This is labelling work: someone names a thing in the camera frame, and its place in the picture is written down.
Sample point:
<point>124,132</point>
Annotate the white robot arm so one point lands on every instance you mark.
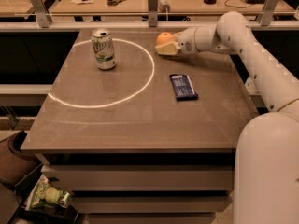
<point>266,189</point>

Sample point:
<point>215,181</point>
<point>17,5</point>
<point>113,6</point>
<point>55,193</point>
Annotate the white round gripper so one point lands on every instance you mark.
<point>186,41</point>

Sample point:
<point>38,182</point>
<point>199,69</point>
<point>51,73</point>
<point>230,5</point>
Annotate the clear plastic bottle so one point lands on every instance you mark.
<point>250,86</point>

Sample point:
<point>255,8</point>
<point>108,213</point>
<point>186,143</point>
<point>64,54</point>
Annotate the green chip bag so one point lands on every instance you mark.
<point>45,195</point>

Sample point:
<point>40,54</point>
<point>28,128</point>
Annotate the right metal bracket post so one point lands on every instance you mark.
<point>266,17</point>

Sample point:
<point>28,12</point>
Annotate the white power strip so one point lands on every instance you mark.
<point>163,6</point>

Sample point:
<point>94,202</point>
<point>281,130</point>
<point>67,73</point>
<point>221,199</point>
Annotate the left metal bracket post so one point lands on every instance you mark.
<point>43,17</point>

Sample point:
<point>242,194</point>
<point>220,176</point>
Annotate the scissors on back desk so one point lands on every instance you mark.
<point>114,2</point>

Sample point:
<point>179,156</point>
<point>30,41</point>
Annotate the grey drawer cabinet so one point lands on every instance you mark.
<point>126,149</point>

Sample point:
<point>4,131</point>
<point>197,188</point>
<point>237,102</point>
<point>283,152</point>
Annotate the metal bracket post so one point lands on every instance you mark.
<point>266,17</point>
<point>153,13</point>
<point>43,17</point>

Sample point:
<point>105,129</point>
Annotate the middle metal bracket post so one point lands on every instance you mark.
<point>153,13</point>

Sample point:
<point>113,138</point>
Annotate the green soda can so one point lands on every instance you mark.
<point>103,49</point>

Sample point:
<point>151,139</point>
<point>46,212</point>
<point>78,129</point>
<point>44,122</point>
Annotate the dark blue snack bar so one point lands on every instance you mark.
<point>183,87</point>

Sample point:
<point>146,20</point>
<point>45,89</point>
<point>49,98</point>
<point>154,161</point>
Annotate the orange fruit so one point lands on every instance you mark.
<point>163,37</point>

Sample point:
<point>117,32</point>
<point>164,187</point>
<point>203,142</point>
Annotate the dark round bin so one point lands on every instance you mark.
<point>14,145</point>

